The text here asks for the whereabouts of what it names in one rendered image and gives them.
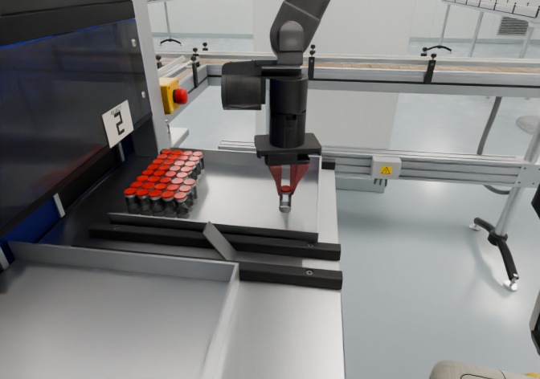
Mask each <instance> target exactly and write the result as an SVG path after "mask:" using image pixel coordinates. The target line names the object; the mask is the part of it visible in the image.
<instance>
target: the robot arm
mask: <svg viewBox="0 0 540 379"><path fill-rule="evenodd" d="M329 2H330V0H284V1H283V2H282V4H281V6H280V9H279V11H278V13H277V15H276V17H275V20H274V22H273V24H272V26H271V29H270V34H269V38H270V44H271V49H272V52H273V53H274V55H275V56H276V57H277V60H253V59H252V61H240V62H232V61H230V63H225V64H224V65H223V66H222V77H221V100H222V106H223V110H255V111H261V110H262V104H266V79H270V80H269V107H270V109H269V134H267V135H255V136H254V144H255V147H256V156H257V157H258V158H261V157H264V162H265V165H268V167H269V170H270V172H271V174H272V176H273V178H274V180H275V183H276V190H277V193H278V196H280V192H281V172H282V166H281V165H290V187H291V188H292V192H291V195H293V194H294V192H295V190H296V187H297V185H298V183H299V181H300V180H301V179H302V178H303V176H304V175H305V173H306V172H307V170H308V169H309V167H310V158H309V155H308V154H318V156H320V155H321V150H322V147H321V144H320V143H319V141H318V139H317V138H316V137H315V135H314V133H311V132H307V133H305V123H306V108H307V95H308V81H309V77H308V76H307V75H306V74H303V73H301V69H293V68H300V67H301V66H302V65H303V54H304V53H305V51H306V50H307V48H308V47H309V44H310V43H311V41H312V39H313V36H314V35H315V33H316V31H317V28H318V27H319V25H320V23H321V19H322V17H323V15H324V13H325V11H326V9H327V7H328V5H329ZM262 67H277V68H262Z"/></svg>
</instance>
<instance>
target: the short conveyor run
mask: <svg viewBox="0 0 540 379"><path fill-rule="evenodd" d="M155 57H156V60H157V72H158V77H159V78H177V79H178V85H179V88H185V89H186V90H187V93H188V101H187V103H186V104H184V105H181V106H180V107H179V108H178V109H177V110H176V111H174V112H173V113H172V114H170V115H169V114H165V118H166V120H168V122H169V123H170V122H171V121H172V120H173V119H174V118H175V117H177V116H178V115H179V114H180V113H181V112H182V111H183V110H184V109H185V108H186V107H187V106H188V105H189V104H191V103H192V102H193V101H194V100H195V99H196V98H197V97H198V96H199V95H200V94H201V93H202V92H203V91H204V90H205V89H207V88H208V87H209V85H208V76H207V66H206V65H201V66H200V67H197V66H196V63H197V62H198V61H199V57H198V56H196V57H195V56H194V55H193V56H191V57H190V61H188V62H187V63H185V64H183V65H181V64H180V63H181V62H183V61H184V56H181V57H179V58H178V59H176V60H174V61H172V62H171V63H168V64H166V65H162V61H160V59H161V58H162V57H161V56H160V55H156V56H155Z"/></svg>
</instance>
